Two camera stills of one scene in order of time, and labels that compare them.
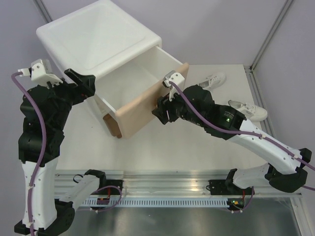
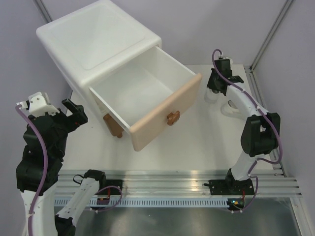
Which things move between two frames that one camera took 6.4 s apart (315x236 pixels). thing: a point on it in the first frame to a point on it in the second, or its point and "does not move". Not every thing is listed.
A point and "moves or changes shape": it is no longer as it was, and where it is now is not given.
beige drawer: [132, 90] moves or changes shape
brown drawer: [112, 126] does not move
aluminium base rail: [163, 184] does not move
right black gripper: [164, 104] to [210, 84]
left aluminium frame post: [43, 10] does not move
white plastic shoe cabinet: [94, 39] does not move
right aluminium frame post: [284, 9] does not move
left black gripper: [86, 87] to [79, 116]
